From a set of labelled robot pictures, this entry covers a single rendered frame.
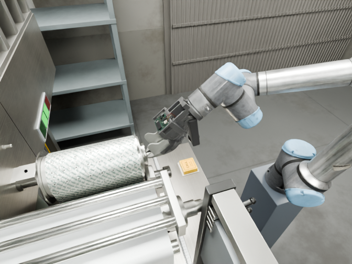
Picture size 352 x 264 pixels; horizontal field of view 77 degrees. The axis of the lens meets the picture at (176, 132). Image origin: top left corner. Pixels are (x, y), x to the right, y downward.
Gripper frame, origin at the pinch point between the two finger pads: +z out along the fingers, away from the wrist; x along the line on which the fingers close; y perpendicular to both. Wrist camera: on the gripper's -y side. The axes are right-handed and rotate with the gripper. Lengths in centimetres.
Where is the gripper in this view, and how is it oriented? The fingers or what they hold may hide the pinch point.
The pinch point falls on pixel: (151, 153)
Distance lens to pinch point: 70.9
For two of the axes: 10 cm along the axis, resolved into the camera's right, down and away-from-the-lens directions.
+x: 3.1, 6.5, -6.9
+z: -7.3, 6.3, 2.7
